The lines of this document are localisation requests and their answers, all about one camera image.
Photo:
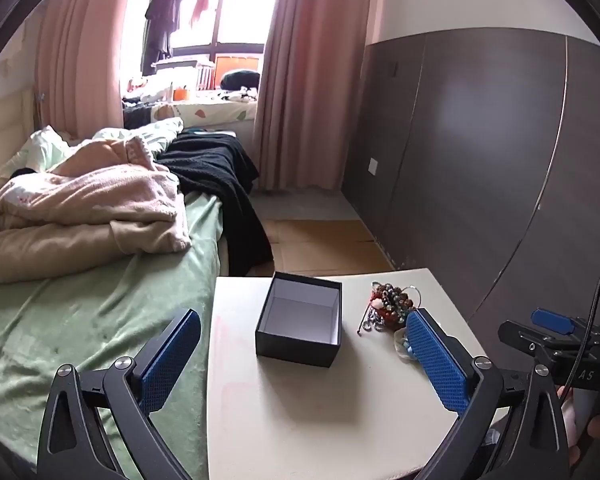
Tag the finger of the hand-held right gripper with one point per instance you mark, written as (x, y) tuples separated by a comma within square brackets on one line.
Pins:
[(522, 337), (552, 321)]

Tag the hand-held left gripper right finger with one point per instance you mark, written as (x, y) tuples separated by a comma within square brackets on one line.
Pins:
[(435, 360)]

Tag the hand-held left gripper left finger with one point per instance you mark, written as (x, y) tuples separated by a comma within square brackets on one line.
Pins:
[(170, 355)]

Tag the pile of bead jewelry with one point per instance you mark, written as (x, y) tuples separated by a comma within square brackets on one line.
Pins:
[(392, 305)]

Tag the black box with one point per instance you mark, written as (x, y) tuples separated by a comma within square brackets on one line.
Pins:
[(300, 325)]

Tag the green bed sheet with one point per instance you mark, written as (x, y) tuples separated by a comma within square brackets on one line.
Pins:
[(80, 320)]

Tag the flattened cardboard sheets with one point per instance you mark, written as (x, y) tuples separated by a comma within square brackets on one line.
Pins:
[(320, 245)]

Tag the pink fleece blanket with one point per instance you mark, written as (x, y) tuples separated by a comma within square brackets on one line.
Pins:
[(80, 200)]

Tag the black knitted blanket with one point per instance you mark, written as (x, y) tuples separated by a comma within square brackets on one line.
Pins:
[(215, 170)]

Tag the light green quilt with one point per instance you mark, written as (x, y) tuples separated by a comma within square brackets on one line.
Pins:
[(140, 135)]

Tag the white pillow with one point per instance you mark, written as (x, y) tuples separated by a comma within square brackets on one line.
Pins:
[(35, 152)]

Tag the floral window seat cushion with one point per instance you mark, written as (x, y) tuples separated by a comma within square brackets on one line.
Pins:
[(205, 109)]

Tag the orange cup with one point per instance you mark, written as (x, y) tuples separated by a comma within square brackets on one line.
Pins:
[(181, 94)]

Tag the white drying rack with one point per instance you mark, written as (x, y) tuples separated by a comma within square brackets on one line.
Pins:
[(205, 76)]

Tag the beige padded headboard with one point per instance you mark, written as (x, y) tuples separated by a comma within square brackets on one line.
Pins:
[(5, 125)]

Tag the black bag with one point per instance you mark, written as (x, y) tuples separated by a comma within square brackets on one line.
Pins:
[(240, 79)]

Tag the pink curtain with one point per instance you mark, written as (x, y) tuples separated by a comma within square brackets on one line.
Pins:
[(80, 50), (310, 75)]

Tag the dark hanging garment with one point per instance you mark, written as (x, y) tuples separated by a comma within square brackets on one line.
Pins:
[(162, 15)]

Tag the white wall outlet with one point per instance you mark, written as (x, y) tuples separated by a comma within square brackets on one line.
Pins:
[(374, 166)]

